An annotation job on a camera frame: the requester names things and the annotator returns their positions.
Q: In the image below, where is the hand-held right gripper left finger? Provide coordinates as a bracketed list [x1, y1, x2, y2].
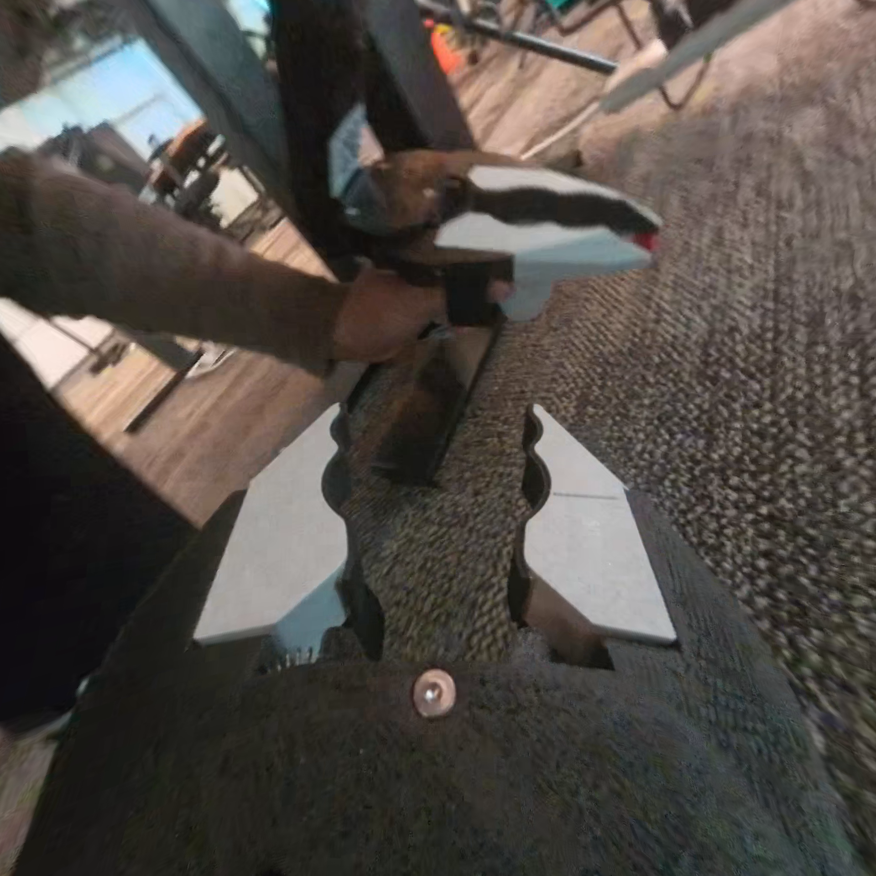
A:
[193, 402, 386, 661]

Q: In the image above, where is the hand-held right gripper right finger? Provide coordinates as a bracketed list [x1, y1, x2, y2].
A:
[508, 402, 678, 670]

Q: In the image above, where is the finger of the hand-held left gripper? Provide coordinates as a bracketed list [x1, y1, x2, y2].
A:
[467, 163, 665, 235]
[437, 211, 652, 324]

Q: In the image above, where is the person's left forearm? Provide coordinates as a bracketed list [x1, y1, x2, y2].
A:
[0, 149, 351, 376]

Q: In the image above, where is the person's left hand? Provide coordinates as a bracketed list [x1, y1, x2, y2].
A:
[333, 266, 453, 365]

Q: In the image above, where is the black table leg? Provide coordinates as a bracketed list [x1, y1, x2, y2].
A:
[270, 0, 505, 488]

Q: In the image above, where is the black metal bar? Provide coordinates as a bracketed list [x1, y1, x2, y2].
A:
[471, 16, 620, 75]

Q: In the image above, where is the orange traffic cone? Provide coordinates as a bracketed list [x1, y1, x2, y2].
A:
[430, 22, 468, 75]

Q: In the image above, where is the background office chair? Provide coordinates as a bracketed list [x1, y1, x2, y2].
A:
[146, 118, 231, 214]

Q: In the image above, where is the white cable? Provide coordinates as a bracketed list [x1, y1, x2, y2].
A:
[522, 101, 605, 160]

